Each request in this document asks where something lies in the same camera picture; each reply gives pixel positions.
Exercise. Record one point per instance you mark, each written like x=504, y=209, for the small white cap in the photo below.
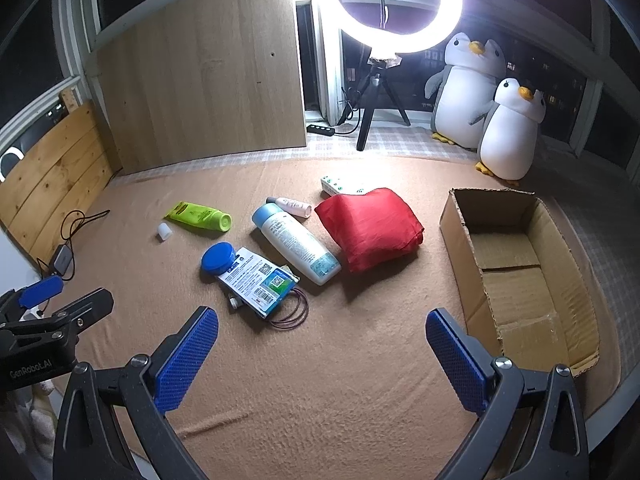
x=165, y=231

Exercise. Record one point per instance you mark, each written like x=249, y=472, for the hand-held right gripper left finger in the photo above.
x=185, y=360

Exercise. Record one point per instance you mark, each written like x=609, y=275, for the red cloth bag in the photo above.
x=370, y=230

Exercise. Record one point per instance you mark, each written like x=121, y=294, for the white bottle with blue cap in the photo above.
x=295, y=242

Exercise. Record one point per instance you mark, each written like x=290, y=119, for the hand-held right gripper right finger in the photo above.
x=460, y=365

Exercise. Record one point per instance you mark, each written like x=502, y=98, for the green tube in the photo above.
x=200, y=216

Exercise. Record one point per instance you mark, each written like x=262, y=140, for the crumpled brown tape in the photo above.
x=385, y=61

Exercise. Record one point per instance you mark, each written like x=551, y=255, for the pine plank board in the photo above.
x=55, y=175

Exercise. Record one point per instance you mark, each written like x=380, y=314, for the large penguin plush toy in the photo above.
x=460, y=95

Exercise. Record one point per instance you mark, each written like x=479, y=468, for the grey charger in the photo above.
x=62, y=260

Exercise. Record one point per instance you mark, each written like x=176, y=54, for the small pink bottle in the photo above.
x=295, y=206

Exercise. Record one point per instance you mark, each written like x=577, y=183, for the black power strip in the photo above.
x=320, y=129

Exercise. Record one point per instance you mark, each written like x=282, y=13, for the white tissue pack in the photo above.
x=340, y=186

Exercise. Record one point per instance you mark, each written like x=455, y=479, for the round blue jar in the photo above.
x=217, y=259

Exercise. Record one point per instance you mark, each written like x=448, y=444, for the light wood panel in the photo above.
x=200, y=75

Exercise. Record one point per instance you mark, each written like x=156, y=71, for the cardboard box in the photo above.
x=505, y=300

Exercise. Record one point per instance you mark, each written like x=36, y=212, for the black tripod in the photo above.
x=372, y=90

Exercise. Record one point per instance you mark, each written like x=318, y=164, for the small penguin plush toy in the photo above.
x=510, y=135

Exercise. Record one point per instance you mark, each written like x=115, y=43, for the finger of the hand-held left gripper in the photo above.
x=42, y=290
x=85, y=307

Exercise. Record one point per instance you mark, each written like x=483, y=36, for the blue card package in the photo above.
x=250, y=280

